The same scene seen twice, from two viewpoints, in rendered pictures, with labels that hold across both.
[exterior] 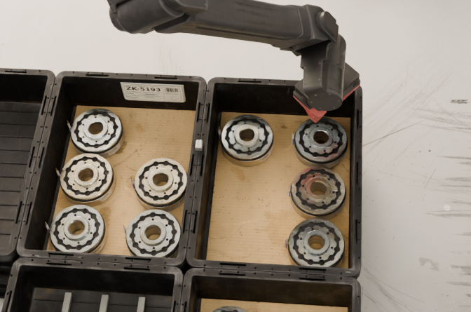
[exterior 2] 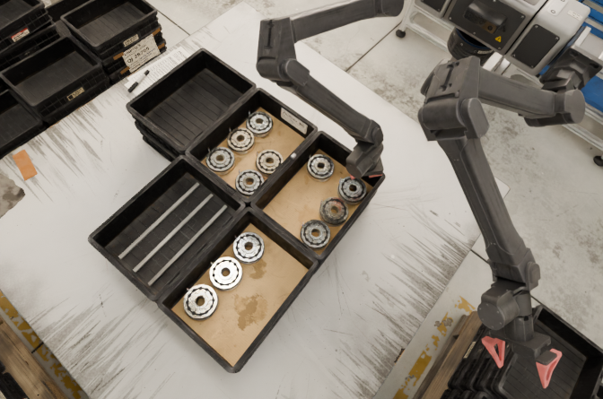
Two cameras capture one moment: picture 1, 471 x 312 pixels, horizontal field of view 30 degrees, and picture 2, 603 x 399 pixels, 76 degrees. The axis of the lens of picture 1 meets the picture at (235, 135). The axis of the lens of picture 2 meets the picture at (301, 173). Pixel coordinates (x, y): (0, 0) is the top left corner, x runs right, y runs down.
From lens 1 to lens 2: 0.35 m
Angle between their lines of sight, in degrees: 10
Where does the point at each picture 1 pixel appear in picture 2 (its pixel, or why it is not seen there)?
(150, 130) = (283, 137)
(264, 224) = (301, 209)
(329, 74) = (362, 160)
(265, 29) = (339, 117)
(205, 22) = (303, 93)
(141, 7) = (269, 65)
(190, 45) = not seen: hidden behind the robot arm
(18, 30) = not seen: hidden behind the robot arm
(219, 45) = not seen: hidden behind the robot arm
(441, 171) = (402, 238)
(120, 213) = (244, 164)
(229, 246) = (278, 209)
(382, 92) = (401, 186)
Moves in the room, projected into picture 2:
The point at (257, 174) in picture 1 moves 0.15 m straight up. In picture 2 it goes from (314, 186) to (319, 166)
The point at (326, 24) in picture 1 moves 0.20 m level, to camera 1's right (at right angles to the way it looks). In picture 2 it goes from (376, 134) to (442, 168)
